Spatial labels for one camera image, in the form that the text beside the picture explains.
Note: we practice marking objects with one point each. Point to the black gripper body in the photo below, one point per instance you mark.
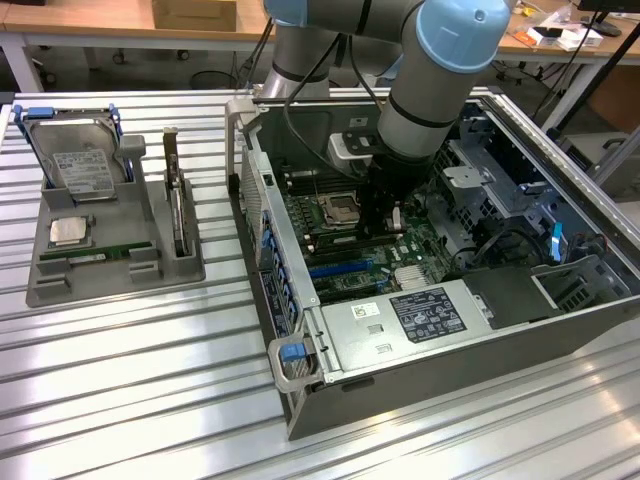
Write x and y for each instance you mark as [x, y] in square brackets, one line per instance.
[400, 175]

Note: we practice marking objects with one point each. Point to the green RAM stick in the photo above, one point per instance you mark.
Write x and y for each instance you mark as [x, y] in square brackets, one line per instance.
[340, 244]
[100, 254]

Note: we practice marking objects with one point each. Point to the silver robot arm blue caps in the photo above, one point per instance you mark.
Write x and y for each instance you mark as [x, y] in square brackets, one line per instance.
[430, 90]

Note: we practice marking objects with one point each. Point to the black RAM slot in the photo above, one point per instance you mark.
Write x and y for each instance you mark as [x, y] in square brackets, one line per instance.
[332, 232]
[334, 237]
[320, 190]
[305, 174]
[340, 251]
[312, 184]
[307, 179]

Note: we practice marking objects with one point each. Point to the CPU socket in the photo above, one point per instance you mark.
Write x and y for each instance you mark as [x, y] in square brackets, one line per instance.
[340, 210]

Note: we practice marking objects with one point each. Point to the green motherboard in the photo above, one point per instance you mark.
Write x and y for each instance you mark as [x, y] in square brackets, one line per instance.
[415, 245]

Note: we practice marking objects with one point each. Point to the black expansion slot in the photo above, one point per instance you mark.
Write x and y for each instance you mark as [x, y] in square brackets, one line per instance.
[332, 259]

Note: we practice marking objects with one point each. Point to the socket locking lever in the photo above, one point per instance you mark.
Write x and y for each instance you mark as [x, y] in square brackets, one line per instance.
[316, 186]

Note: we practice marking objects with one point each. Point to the blue expansion slot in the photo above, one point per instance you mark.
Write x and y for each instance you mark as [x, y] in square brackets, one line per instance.
[335, 269]

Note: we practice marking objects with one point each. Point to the metal disk bay cage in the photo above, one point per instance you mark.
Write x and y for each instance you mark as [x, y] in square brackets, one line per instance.
[465, 190]

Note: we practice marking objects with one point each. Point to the silver chipset heatsink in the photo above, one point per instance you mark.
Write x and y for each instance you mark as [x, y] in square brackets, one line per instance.
[410, 276]

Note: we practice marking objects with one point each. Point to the grey power supply unit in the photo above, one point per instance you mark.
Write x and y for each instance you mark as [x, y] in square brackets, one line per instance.
[370, 325]

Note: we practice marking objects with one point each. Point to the grey open PC case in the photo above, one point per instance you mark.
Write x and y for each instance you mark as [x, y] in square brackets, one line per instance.
[450, 350]

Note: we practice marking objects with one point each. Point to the blue case latch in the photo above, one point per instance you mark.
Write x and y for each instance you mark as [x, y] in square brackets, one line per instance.
[292, 351]

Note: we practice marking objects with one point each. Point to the orange packet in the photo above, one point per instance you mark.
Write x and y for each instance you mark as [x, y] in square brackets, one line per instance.
[525, 39]

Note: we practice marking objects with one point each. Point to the wooden desk with clutter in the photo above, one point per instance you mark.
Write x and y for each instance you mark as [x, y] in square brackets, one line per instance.
[550, 47]

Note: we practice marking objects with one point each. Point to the black tripod leg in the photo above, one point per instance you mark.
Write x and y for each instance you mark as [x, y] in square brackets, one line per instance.
[590, 75]

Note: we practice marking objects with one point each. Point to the grey parts rack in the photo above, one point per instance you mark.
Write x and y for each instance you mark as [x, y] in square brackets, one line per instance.
[150, 210]

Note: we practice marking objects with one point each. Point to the white boxes on desk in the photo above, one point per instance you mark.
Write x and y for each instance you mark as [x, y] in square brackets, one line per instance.
[575, 37]

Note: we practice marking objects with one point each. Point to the brown cardboard box under desk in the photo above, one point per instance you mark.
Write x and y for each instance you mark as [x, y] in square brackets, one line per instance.
[617, 105]

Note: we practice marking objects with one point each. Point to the black monitor stand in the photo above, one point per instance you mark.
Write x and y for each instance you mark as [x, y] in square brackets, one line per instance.
[602, 22]

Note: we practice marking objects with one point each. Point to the cardboard box on desk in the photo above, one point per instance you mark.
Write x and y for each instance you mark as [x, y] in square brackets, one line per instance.
[195, 14]

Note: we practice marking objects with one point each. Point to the silver CPU chip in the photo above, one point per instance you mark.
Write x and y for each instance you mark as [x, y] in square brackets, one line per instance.
[70, 231]

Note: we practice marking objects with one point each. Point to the wooden desk with cardboard box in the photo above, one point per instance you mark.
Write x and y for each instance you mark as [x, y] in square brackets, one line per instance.
[100, 25]

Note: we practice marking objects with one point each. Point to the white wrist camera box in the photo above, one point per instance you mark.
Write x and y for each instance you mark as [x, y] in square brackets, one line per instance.
[342, 147]

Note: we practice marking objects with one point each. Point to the graphics card with metal bracket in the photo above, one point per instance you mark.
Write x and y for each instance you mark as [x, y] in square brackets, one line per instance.
[177, 200]

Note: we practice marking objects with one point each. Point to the hard disk with blue bracket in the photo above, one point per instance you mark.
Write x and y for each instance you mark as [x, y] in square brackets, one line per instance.
[75, 155]

